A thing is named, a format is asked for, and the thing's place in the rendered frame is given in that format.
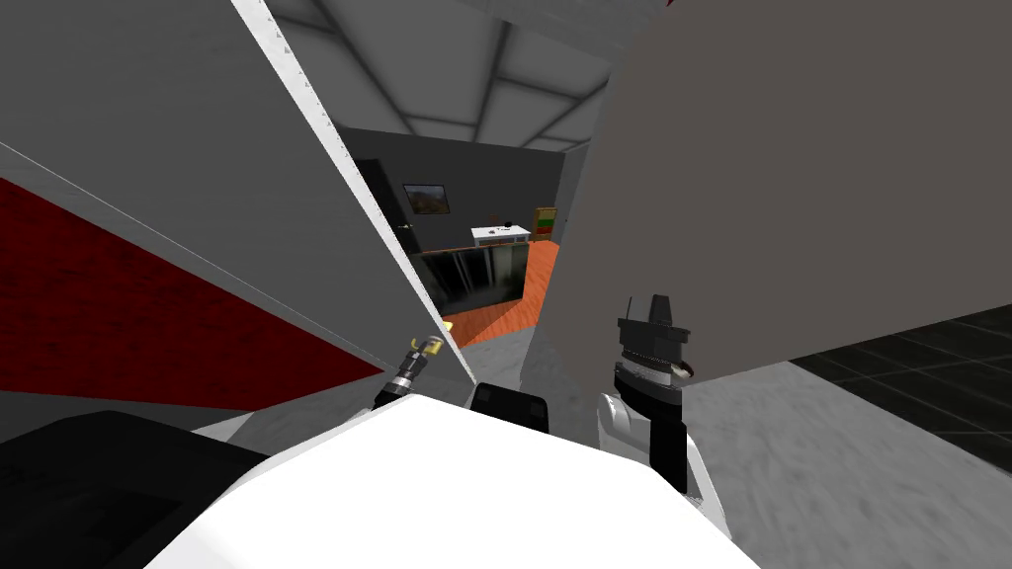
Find brass door handle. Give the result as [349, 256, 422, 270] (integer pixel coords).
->
[410, 319, 456, 358]

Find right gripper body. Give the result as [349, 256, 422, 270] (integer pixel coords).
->
[616, 315, 692, 368]

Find black glossy cabinet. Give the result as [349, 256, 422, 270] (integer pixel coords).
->
[417, 241, 531, 319]

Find white table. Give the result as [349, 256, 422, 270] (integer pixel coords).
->
[470, 224, 532, 249]

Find grey door leaf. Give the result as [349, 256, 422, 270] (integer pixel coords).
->
[0, 0, 478, 390]

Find dark framed wall picture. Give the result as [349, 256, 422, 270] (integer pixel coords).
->
[402, 183, 452, 217]

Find dark door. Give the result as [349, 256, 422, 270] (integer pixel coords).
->
[354, 157, 423, 256]

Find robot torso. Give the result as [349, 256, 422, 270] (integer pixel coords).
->
[144, 382, 762, 569]

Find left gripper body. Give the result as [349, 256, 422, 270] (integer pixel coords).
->
[398, 347, 431, 382]

